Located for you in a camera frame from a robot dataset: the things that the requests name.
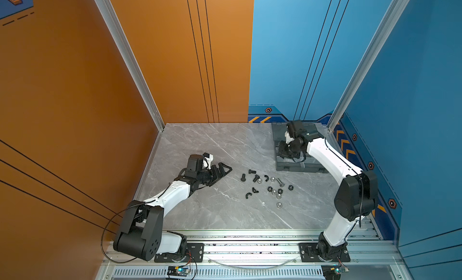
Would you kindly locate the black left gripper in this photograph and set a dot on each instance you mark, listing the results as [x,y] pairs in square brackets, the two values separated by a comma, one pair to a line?
[222,174]

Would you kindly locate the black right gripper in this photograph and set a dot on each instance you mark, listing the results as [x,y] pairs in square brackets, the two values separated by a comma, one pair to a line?
[281,144]

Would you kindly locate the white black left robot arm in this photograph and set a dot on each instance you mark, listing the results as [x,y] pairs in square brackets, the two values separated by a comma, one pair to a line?
[141,234]

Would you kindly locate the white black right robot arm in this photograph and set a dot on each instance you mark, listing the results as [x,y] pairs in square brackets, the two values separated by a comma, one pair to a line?
[357,195]

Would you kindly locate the grey plastic organizer box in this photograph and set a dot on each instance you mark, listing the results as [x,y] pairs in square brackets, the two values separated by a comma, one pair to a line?
[310,165]

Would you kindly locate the silver bolt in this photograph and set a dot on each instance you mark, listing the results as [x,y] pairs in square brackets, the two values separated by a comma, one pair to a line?
[281,184]

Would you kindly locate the left green circuit board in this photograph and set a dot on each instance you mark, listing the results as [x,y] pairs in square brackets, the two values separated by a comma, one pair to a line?
[177,272]

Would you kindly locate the green circuit board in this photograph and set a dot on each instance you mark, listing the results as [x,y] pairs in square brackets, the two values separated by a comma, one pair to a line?
[177,272]
[335,271]

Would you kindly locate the right green circuit board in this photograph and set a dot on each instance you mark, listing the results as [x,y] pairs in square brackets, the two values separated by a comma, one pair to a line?
[335,271]

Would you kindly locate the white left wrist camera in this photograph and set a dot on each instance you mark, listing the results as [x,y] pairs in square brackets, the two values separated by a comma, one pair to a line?
[207,160]

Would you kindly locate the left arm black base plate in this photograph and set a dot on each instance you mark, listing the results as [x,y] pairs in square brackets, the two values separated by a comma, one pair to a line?
[196,250]

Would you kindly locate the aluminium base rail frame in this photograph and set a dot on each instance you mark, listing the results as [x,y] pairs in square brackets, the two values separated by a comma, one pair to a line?
[273,254]

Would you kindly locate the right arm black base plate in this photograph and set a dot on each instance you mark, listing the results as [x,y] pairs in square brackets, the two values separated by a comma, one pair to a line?
[323,252]

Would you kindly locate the aluminium left corner post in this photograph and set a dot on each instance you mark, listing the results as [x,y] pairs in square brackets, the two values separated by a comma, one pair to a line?
[115,28]

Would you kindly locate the aluminium corner post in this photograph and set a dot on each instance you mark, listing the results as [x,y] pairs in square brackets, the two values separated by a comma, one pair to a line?
[382,33]
[115,28]

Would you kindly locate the aluminium right corner post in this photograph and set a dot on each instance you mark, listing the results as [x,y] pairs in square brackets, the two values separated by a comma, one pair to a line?
[382,33]

